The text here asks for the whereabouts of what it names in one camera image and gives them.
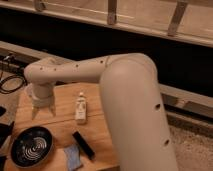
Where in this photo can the black device at left edge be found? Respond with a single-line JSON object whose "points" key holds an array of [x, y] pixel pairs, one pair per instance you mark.
{"points": [[5, 131]]}

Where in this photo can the black rectangular bar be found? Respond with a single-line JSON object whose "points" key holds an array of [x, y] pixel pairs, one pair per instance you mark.
{"points": [[84, 145]]}

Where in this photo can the blue sponge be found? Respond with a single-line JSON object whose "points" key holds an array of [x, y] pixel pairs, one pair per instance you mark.
{"points": [[73, 157]]}

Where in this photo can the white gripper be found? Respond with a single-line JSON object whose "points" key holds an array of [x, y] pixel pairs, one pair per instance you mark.
{"points": [[43, 102]]}

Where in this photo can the black ceramic bowl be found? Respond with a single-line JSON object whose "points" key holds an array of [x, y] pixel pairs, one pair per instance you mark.
{"points": [[31, 147]]}

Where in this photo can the small clear plastic bottle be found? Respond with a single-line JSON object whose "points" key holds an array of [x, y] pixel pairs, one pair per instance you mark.
{"points": [[81, 109]]}

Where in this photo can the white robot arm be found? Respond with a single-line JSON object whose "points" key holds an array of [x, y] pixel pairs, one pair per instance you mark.
{"points": [[131, 101]]}

